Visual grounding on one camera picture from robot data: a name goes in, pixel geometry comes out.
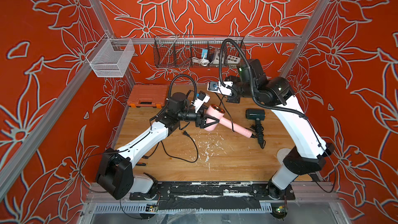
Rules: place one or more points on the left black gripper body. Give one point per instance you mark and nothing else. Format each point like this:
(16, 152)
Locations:
(191, 117)

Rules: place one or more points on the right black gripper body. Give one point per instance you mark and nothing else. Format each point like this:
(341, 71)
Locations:
(238, 92)

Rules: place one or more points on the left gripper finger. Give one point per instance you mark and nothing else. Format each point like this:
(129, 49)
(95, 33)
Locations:
(210, 124)
(211, 113)

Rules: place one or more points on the pink hair dryer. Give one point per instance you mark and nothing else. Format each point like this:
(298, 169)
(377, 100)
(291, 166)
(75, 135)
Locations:
(233, 126)

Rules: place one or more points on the dark green hair dryer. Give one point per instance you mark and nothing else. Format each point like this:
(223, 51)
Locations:
(258, 116)

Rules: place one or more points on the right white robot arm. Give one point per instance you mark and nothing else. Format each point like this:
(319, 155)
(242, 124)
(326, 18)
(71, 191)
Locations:
(310, 151)

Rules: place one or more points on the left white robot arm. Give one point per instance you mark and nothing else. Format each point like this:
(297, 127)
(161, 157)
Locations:
(115, 172)

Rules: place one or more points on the white power strip cube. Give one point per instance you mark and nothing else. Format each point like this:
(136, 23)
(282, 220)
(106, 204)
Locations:
(233, 61)

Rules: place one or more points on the white round socket adapter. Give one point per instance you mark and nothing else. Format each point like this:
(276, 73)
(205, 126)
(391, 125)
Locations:
(214, 59)

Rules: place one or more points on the blue white small box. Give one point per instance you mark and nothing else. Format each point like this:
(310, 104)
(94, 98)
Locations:
(204, 54)

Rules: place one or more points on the orange plastic tool case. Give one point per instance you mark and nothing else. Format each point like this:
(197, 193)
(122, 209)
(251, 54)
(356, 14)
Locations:
(148, 96)

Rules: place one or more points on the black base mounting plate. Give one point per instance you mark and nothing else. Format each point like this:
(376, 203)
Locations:
(206, 196)

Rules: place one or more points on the white tape roll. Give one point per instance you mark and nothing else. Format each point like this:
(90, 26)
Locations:
(282, 153)

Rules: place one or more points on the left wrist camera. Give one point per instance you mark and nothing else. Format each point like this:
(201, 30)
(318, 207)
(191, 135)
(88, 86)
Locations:
(202, 98)

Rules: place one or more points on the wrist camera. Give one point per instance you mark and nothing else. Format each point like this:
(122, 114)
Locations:
(202, 98)
(217, 87)

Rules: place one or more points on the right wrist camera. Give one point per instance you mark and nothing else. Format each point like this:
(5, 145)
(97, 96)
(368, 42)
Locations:
(217, 87)

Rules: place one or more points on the black wire wall basket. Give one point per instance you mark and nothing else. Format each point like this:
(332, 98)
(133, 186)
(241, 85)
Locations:
(179, 54)

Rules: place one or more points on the aluminium frame rail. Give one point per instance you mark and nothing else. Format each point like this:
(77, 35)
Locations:
(246, 40)

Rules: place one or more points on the white mesh wall basket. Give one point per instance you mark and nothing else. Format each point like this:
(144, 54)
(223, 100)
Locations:
(109, 61)

